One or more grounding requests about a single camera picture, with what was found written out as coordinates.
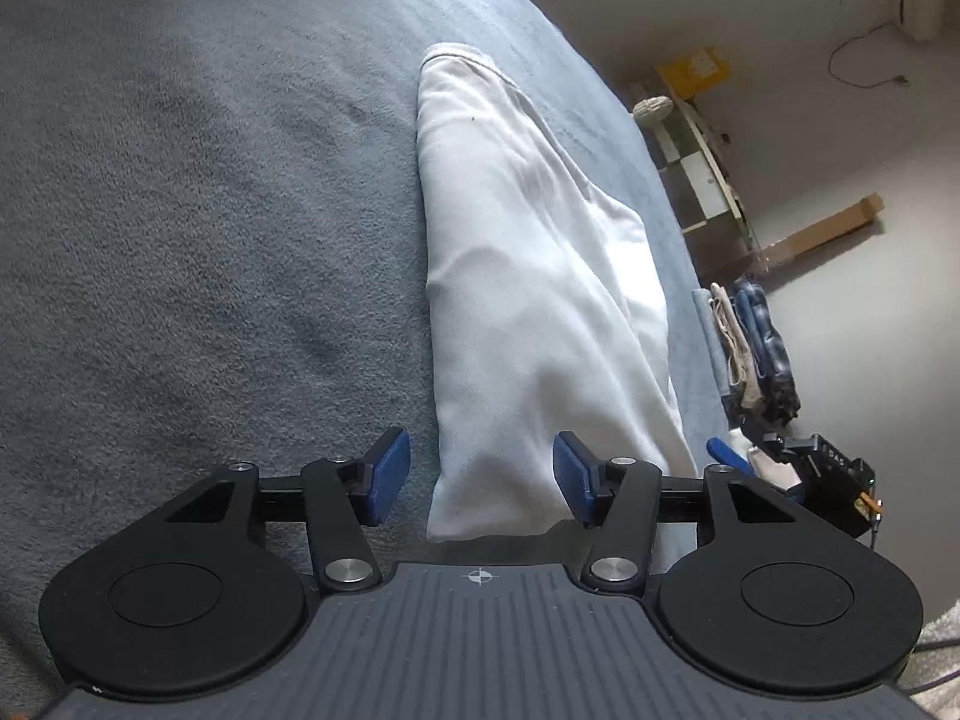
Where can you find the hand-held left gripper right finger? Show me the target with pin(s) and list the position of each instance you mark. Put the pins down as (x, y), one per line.
(574, 476)

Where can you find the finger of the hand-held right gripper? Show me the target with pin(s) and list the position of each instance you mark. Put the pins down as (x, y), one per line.
(765, 441)
(729, 452)

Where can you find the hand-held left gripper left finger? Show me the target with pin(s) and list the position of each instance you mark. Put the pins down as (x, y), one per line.
(390, 476)

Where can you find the white sweatshirt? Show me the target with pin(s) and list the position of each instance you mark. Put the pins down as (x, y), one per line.
(525, 300)

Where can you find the folded cream garment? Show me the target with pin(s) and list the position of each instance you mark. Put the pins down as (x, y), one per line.
(772, 472)

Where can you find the folded plaid shirt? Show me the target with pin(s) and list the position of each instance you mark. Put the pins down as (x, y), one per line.
(776, 360)

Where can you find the folded beige cloth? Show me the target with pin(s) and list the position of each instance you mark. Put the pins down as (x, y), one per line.
(731, 349)

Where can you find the folded light blue cloth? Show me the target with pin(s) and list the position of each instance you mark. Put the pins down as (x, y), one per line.
(709, 337)

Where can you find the folded blue denim garment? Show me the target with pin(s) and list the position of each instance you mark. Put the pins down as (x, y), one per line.
(748, 322)

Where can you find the white fuzzy cloth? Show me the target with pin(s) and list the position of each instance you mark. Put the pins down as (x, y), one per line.
(945, 626)

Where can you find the long cardboard box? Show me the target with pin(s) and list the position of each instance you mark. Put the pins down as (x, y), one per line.
(825, 229)

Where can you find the white desk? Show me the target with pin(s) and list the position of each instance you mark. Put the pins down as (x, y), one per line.
(709, 172)

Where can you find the cream carved bedpost finial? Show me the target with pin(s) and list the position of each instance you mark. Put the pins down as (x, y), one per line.
(652, 109)

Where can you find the yellow box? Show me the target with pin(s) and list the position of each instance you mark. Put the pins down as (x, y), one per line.
(694, 73)

